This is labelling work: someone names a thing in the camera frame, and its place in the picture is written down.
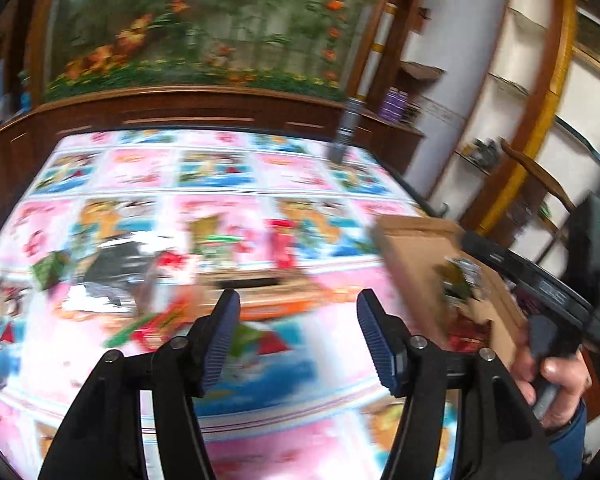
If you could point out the printed cartoon tablecloth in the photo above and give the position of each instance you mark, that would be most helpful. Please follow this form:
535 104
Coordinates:
300 360

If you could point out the white gold striped column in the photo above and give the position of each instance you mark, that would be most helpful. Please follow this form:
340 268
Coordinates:
380 45

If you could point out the person's right forearm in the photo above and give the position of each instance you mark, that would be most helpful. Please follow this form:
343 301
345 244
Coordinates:
570 445

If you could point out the brown wooden corner shelf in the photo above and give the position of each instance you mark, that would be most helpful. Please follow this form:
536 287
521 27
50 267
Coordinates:
421 70

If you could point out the person's right hand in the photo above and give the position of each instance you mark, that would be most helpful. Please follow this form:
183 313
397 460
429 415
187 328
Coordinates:
566 380

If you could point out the cardboard box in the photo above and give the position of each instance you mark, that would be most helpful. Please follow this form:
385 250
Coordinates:
415 260

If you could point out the red green snack packet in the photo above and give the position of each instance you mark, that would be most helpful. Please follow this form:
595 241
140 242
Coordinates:
147 325

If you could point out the gold framed glass shelf unit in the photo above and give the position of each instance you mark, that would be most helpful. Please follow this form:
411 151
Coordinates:
540 85

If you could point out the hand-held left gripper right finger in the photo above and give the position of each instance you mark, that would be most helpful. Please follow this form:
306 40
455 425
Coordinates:
377 342

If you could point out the silver black foil packet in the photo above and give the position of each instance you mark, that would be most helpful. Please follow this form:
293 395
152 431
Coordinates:
110 270

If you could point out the brown wooden cabinet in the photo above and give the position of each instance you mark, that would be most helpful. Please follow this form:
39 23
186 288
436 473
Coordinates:
205 107

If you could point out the fish tank with plants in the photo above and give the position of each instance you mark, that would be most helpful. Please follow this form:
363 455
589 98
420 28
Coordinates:
205 20

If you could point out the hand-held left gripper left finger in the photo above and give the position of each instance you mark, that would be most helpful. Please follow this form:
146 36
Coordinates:
221 342

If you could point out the green silver snack packet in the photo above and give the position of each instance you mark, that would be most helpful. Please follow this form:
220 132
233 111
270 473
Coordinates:
455 277

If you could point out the dark wooden chair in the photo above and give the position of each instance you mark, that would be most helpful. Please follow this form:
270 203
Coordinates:
540 172

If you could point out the dark red snack packet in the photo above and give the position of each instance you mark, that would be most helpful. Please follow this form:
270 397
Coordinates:
467 342

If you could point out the small red snack packet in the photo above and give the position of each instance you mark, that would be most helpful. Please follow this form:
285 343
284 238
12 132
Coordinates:
167 261

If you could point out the orange bread packet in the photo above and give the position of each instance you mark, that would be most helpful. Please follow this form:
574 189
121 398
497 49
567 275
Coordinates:
290 310

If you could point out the green yellow snack packet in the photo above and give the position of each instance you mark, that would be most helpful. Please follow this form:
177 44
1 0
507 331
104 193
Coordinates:
215 237

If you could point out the grey cylindrical object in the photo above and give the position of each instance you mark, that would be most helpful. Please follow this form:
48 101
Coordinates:
347 127

